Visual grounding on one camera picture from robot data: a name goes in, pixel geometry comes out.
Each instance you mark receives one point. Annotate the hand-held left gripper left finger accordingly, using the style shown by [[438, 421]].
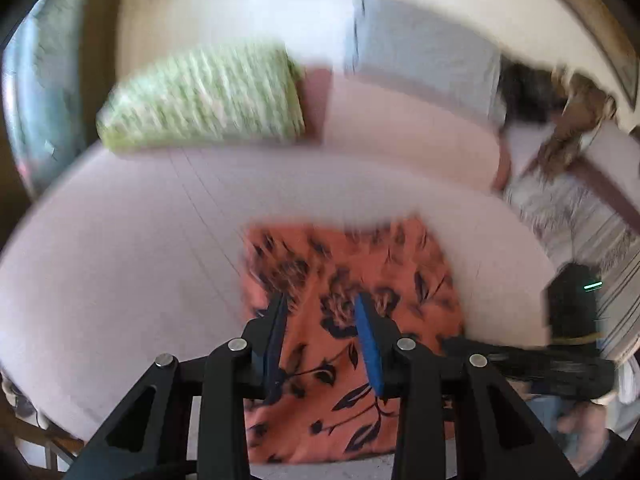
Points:
[[274, 355]]

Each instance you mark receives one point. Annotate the striped blanket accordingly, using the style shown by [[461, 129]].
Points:
[[565, 210]]

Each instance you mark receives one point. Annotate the dark cloth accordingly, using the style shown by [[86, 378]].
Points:
[[530, 92]]

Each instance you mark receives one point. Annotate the person's right hand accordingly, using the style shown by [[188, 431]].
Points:
[[582, 427]]

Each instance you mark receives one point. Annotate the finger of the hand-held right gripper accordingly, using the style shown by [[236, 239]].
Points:
[[495, 357]]

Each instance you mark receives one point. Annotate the green striped pillow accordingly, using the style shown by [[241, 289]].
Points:
[[200, 100]]

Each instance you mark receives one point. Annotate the pink pillow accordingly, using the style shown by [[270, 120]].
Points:
[[400, 130]]

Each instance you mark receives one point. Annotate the orange floral cloth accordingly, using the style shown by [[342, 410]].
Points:
[[310, 435]]

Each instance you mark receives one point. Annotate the blue denim cloth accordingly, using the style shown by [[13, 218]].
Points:
[[542, 412]]

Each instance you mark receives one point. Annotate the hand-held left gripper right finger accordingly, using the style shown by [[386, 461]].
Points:
[[367, 342]]

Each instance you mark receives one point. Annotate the dark wooden bed rail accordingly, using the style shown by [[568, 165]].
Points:
[[607, 192]]

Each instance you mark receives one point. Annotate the brown patterned cloth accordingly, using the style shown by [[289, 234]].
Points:
[[575, 120]]

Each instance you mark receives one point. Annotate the grey pillow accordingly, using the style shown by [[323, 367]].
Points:
[[425, 50]]

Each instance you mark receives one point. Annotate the window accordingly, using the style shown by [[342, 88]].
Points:
[[45, 85]]

